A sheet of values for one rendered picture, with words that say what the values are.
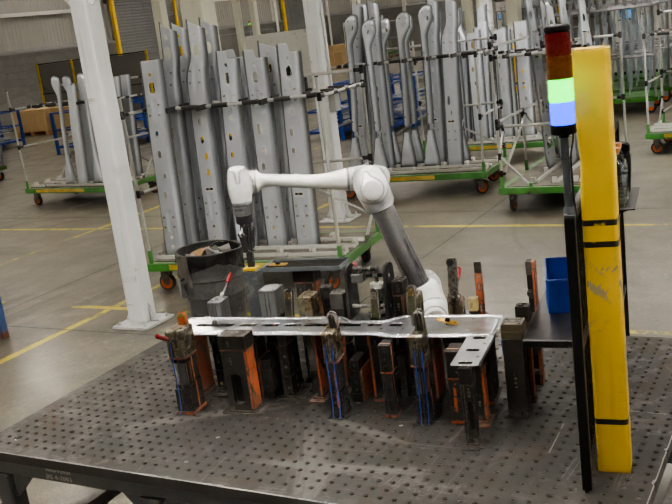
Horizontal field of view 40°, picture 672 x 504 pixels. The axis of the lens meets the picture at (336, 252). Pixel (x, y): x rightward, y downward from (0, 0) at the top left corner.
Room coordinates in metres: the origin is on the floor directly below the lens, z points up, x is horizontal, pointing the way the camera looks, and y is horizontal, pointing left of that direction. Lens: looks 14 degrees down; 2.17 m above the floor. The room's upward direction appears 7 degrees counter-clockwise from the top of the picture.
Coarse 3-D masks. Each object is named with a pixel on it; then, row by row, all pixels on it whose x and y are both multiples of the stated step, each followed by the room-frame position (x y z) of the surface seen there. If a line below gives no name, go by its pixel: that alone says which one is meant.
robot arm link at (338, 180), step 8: (344, 168) 4.02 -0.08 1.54; (256, 176) 4.12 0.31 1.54; (264, 176) 4.14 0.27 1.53; (272, 176) 4.13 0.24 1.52; (280, 176) 4.11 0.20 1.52; (288, 176) 4.08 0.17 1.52; (296, 176) 4.06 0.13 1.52; (304, 176) 4.03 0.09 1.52; (312, 176) 4.01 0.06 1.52; (320, 176) 4.00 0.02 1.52; (328, 176) 3.99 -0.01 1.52; (336, 176) 3.98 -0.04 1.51; (344, 176) 3.97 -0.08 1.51; (256, 184) 4.11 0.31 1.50; (264, 184) 4.13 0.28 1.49; (272, 184) 4.13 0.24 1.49; (280, 184) 4.11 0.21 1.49; (288, 184) 4.08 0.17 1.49; (296, 184) 4.05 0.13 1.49; (304, 184) 4.02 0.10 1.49; (312, 184) 4.00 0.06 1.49; (320, 184) 3.99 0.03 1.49; (328, 184) 3.98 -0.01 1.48; (336, 184) 3.98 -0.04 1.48; (344, 184) 3.97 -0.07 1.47; (256, 192) 4.14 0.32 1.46
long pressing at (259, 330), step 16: (192, 320) 3.83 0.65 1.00; (208, 320) 3.80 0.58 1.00; (224, 320) 3.77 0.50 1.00; (240, 320) 3.74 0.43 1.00; (256, 320) 3.71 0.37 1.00; (272, 320) 3.68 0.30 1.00; (288, 320) 3.65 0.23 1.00; (304, 320) 3.62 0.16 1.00; (320, 320) 3.60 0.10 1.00; (352, 320) 3.53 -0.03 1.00; (368, 320) 3.51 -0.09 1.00; (384, 320) 3.48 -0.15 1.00; (400, 320) 3.46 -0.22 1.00; (432, 320) 3.41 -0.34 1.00; (464, 320) 3.37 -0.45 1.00; (480, 320) 3.34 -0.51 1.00; (496, 320) 3.32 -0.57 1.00; (384, 336) 3.32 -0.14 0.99; (400, 336) 3.30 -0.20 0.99; (432, 336) 3.25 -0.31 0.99; (448, 336) 3.23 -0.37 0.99; (464, 336) 3.21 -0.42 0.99
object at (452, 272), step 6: (450, 258) 3.50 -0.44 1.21; (456, 258) 3.50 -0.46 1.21; (450, 264) 3.46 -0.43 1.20; (456, 264) 3.49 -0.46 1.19; (450, 270) 3.50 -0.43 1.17; (456, 270) 3.48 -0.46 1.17; (450, 276) 3.49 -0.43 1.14; (456, 276) 3.47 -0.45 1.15; (450, 282) 3.49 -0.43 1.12; (456, 282) 3.47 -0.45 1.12; (450, 288) 3.48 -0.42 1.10; (456, 288) 3.47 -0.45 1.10; (450, 294) 3.48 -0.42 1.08; (456, 294) 3.47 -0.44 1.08; (450, 300) 3.47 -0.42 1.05; (456, 300) 3.46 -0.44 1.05
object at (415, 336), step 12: (408, 336) 3.16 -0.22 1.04; (420, 336) 3.14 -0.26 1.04; (420, 348) 3.13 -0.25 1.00; (420, 360) 3.13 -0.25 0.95; (420, 372) 3.13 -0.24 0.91; (420, 384) 3.15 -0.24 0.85; (432, 384) 3.21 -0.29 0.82; (420, 396) 3.15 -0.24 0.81; (432, 396) 3.18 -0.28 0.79; (420, 408) 3.14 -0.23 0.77; (432, 408) 3.17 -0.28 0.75; (420, 420) 3.15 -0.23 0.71; (432, 420) 3.14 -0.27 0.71
